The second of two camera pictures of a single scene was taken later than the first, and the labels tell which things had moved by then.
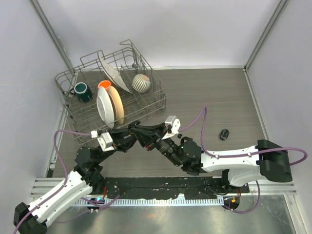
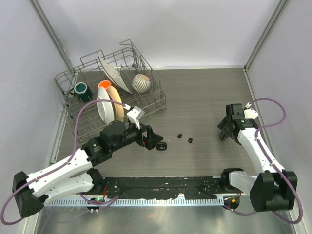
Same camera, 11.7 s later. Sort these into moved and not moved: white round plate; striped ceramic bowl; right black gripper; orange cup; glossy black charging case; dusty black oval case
Moved: right black gripper; glossy black charging case
Not moved: striped ceramic bowl; orange cup; dusty black oval case; white round plate
